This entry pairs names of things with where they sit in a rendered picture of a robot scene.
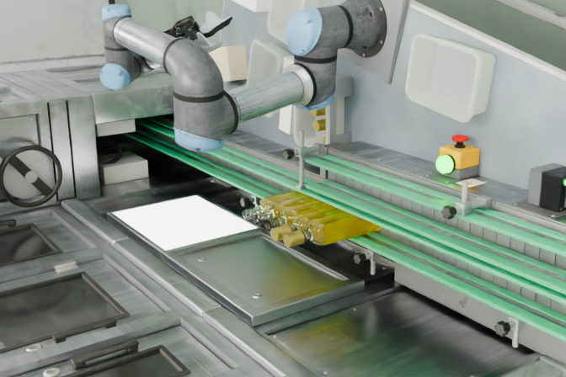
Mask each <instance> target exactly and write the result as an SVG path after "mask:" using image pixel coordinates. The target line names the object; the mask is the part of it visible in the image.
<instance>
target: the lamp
mask: <svg viewBox="0 0 566 377"><path fill-rule="evenodd" d="M455 167H456V162H455V159H454V158H453V156H451V155H449V154H446V155H444V156H441V157H438V159H437V160H436V168H437V170H438V171H439V172H441V173H452V172H453V171H454V170H455Z"/></svg>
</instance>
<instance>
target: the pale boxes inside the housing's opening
mask: <svg viewBox="0 0 566 377"><path fill-rule="evenodd" d="M133 131H136V127H135V120H134V119H129V120H122V121H116V122H110V123H104V124H98V125H95V132H96V136H97V137H100V136H105V135H116V134H121V133H127V132H133ZM117 154H118V153H113V154H108V155H103V156H98V163H99V181H100V182H101V183H102V184H104V185H109V184H113V183H122V182H126V181H131V180H136V179H140V178H148V164H147V160H146V159H144V158H142V157H139V156H138V155H136V154H134V153H132V152H130V151H123V152H122V155H121V158H120V160H119V161H117V162H116V163H112V164H103V163H106V162H108V161H110V160H112V159H114V158H115V157H116V156H117Z"/></svg>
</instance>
